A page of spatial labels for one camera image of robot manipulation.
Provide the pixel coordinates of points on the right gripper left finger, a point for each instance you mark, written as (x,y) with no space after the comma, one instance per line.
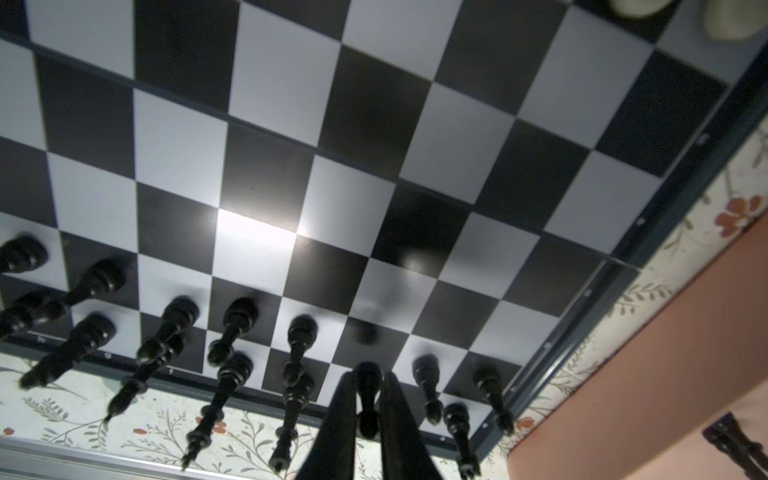
(332,455)

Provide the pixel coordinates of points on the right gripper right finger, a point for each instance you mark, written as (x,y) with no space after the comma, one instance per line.
(403,453)

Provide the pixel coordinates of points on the black chess piece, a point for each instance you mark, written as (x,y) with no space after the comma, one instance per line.
(368,383)

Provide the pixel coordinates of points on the black chess pieces on board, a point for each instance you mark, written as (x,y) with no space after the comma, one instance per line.
(234,368)

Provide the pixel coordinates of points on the black white chess board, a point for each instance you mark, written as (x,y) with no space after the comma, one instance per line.
(374,180)

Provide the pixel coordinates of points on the white chess pieces on board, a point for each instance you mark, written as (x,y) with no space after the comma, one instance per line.
(723,20)

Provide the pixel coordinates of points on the pink plastic tray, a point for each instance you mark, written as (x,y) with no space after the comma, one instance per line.
(704,350)

